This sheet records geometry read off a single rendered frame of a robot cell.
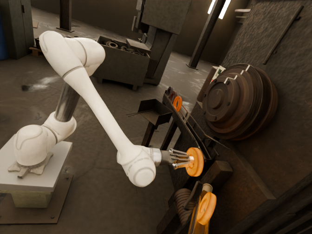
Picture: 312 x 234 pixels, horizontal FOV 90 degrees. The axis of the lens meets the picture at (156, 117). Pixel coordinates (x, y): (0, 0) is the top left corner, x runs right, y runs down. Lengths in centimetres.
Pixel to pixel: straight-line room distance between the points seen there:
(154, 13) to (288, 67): 267
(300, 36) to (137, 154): 98
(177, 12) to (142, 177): 323
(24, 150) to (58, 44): 63
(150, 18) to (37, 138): 281
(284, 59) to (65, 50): 107
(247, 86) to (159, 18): 268
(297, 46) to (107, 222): 167
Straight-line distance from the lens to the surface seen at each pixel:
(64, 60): 74
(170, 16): 348
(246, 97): 93
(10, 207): 164
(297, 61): 107
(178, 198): 117
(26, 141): 111
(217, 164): 106
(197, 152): 86
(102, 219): 153
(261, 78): 95
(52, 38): 79
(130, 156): 60
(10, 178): 127
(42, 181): 123
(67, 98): 104
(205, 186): 105
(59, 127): 118
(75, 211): 155
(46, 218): 154
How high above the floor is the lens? 140
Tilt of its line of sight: 31 degrees down
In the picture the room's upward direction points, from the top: 20 degrees clockwise
